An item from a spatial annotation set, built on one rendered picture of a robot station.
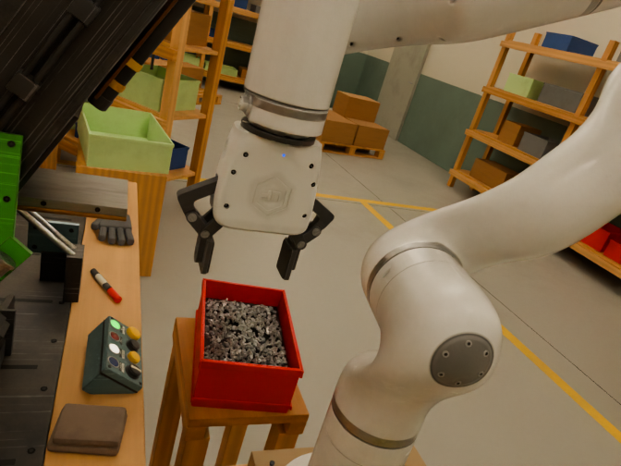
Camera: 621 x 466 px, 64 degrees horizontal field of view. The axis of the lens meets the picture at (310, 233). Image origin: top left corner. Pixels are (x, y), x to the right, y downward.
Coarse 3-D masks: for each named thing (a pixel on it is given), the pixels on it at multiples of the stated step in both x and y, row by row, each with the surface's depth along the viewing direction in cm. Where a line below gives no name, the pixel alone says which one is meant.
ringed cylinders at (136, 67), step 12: (180, 0) 94; (192, 0) 95; (168, 12) 94; (180, 12) 95; (168, 24) 95; (156, 36) 95; (144, 48) 95; (132, 60) 96; (144, 60) 97; (120, 72) 96; (132, 72) 97; (120, 84) 97; (108, 96) 97
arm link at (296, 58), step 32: (288, 0) 41; (320, 0) 40; (352, 0) 42; (256, 32) 44; (288, 32) 41; (320, 32) 41; (256, 64) 44; (288, 64) 42; (320, 64) 43; (288, 96) 43; (320, 96) 44
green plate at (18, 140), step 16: (0, 144) 78; (16, 144) 78; (0, 160) 78; (16, 160) 79; (0, 176) 79; (16, 176) 79; (0, 192) 79; (16, 192) 80; (0, 208) 80; (16, 208) 81; (0, 224) 80; (0, 240) 80
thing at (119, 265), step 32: (128, 192) 162; (96, 256) 122; (128, 256) 126; (96, 288) 110; (128, 288) 113; (96, 320) 101; (128, 320) 103; (64, 352) 90; (64, 384) 84; (128, 416) 81; (128, 448) 76
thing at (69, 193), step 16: (32, 176) 100; (48, 176) 102; (64, 176) 104; (80, 176) 106; (96, 176) 108; (32, 192) 93; (48, 192) 95; (64, 192) 97; (80, 192) 99; (96, 192) 101; (112, 192) 103; (32, 208) 92; (48, 208) 93; (64, 208) 94; (80, 208) 95; (96, 208) 96; (112, 208) 97
